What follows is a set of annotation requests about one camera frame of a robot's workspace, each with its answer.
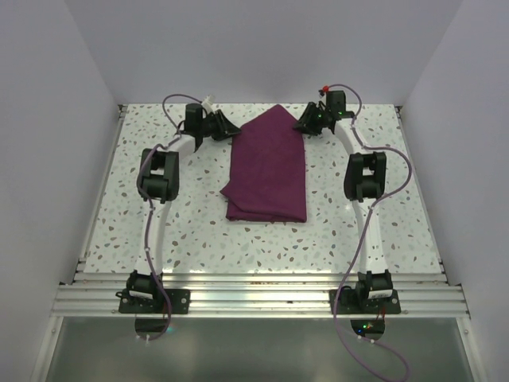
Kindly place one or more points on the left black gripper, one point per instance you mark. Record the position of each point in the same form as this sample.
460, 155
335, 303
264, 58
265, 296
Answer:
225, 128

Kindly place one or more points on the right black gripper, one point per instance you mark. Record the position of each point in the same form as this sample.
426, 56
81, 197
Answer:
305, 122

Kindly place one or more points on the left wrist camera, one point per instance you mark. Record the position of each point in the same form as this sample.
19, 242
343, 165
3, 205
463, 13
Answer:
195, 113

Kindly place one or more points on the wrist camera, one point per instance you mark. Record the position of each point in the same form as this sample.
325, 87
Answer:
195, 113
333, 102

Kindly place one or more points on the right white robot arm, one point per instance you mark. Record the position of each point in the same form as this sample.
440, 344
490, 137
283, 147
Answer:
364, 184

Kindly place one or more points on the purple cloth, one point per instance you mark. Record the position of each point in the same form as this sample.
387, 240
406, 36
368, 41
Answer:
267, 171

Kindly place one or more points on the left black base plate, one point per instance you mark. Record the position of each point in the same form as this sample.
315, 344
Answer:
179, 302

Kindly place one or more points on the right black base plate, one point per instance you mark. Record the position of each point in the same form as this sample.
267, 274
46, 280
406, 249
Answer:
349, 303

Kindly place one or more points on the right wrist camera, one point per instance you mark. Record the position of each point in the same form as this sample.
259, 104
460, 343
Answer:
333, 102

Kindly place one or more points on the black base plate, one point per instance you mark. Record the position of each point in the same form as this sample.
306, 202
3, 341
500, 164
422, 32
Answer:
349, 303
179, 302

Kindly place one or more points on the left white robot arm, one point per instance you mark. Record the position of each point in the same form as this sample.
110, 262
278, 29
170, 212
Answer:
158, 184

